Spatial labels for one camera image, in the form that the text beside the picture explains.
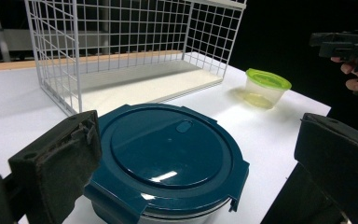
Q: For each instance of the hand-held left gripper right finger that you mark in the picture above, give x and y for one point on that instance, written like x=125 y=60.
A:
x=338 y=158

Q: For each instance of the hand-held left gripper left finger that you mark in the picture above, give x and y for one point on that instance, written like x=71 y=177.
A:
x=56 y=161

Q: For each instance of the green lidded clear container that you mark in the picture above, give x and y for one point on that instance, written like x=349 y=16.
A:
x=265 y=88

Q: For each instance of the teal lidded round container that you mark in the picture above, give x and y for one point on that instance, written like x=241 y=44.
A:
x=167 y=155

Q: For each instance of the grey metal stand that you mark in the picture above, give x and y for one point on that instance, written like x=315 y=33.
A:
x=0 y=34

